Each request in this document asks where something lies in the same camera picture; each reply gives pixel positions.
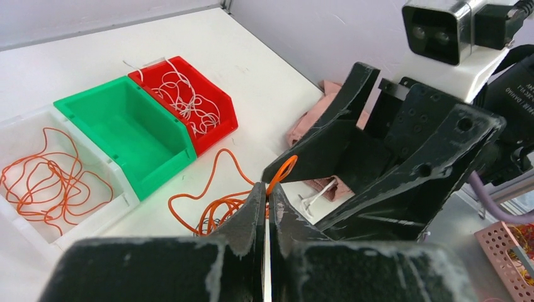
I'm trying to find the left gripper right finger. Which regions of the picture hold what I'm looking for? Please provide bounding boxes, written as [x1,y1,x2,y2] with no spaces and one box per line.
[268,184,478,301]

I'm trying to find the white drawstring cord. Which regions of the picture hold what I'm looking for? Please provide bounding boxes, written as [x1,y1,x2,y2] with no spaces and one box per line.
[298,179,338,218]

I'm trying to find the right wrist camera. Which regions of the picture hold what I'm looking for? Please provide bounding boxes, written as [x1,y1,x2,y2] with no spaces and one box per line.
[394,1,533,103]

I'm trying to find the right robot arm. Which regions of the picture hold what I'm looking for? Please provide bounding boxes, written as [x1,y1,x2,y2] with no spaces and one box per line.
[262,45,533,240]

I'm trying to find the cable pile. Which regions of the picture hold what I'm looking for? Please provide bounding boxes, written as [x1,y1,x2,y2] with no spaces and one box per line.
[168,148,300,238]

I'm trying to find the green plastic bin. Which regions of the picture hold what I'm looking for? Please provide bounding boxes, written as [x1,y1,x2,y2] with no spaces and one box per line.
[54,76,197,200]

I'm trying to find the pink perforated basket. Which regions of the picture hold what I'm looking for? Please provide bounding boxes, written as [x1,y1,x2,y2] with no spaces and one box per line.
[474,222,533,301]

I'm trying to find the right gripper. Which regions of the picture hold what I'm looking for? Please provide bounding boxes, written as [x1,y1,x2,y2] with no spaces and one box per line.
[261,62,506,241]

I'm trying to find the red plastic bin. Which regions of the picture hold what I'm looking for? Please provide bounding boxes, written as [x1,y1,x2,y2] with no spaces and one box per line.
[127,56,238,156]

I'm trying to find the pink cloth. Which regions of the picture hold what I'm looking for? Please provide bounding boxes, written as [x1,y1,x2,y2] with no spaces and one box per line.
[287,80,370,201]

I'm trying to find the clear plastic bin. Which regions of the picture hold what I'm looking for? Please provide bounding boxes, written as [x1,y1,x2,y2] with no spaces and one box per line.
[1,105,140,261]

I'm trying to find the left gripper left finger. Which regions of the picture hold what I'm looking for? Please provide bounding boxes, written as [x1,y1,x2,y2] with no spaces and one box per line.
[40,182,266,301]

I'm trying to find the orange cables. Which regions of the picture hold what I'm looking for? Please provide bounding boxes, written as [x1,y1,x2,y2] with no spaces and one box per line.
[0,126,114,237]

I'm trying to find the white cables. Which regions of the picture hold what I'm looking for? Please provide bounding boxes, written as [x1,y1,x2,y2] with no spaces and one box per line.
[123,58,222,137]

